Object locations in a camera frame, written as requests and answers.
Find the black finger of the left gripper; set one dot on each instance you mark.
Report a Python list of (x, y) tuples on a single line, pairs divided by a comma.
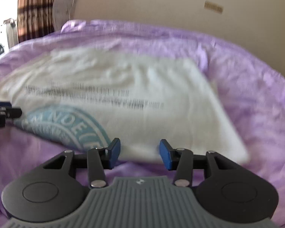
[(7, 112)]

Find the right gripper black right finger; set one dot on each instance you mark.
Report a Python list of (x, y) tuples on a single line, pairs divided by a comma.
[(222, 187)]

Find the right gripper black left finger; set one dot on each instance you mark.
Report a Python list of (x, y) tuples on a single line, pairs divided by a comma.
[(60, 185)]

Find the white printed sweatshirt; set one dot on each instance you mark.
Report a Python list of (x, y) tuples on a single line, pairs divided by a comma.
[(84, 98)]

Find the purple bed sheet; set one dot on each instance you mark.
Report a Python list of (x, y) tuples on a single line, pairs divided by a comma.
[(252, 93)]

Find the brown striped curtain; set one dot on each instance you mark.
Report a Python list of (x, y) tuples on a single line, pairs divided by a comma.
[(34, 19)]

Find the floral patterned pillow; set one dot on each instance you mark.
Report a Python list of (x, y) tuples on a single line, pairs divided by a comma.
[(62, 12)]

